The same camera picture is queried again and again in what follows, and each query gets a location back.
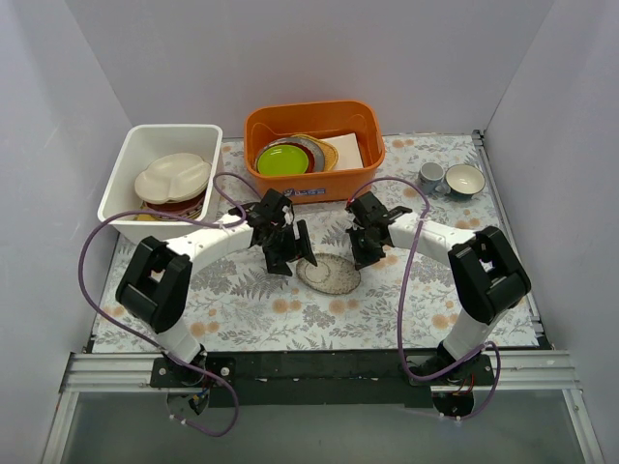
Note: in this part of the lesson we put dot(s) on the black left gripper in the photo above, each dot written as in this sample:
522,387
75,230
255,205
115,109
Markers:
283,244

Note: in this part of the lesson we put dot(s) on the yellow bamboo mat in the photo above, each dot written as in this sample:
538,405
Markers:
142,216

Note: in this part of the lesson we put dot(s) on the floral table mat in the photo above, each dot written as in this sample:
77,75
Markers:
234,305

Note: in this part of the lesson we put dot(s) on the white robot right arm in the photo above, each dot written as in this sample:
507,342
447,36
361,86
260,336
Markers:
488,276

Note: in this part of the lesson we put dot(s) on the yellow woven basket plate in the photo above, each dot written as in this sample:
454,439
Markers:
329,155

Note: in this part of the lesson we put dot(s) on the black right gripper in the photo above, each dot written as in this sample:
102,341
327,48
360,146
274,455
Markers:
364,242

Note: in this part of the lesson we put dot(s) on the pink polka dot plate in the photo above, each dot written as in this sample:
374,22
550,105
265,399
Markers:
186,209

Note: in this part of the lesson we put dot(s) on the small patterned mug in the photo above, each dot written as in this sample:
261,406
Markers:
431,179

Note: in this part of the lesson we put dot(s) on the lime green plate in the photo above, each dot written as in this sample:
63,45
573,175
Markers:
283,160

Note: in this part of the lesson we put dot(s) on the green rimmed bowl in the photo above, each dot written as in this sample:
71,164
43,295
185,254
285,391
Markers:
463,181

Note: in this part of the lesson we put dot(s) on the orange plastic bin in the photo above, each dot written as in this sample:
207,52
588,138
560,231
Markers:
321,119

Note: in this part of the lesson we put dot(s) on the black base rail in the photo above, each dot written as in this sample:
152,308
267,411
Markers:
372,377

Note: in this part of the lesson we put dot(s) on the white plastic bin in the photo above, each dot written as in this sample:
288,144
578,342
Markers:
143,145

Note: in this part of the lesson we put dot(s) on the grey rimmed plate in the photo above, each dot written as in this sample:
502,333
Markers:
308,147

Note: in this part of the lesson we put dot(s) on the cream divided plate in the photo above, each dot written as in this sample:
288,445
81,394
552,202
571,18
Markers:
173,178

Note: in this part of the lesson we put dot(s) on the red round plate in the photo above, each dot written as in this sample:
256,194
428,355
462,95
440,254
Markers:
195,202

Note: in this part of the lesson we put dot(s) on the white square plate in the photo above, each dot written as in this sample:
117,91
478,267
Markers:
349,154

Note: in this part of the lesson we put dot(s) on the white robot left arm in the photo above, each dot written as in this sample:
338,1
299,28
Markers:
155,286

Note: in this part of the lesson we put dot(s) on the speckled oval dish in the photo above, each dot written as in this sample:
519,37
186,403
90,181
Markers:
331,274

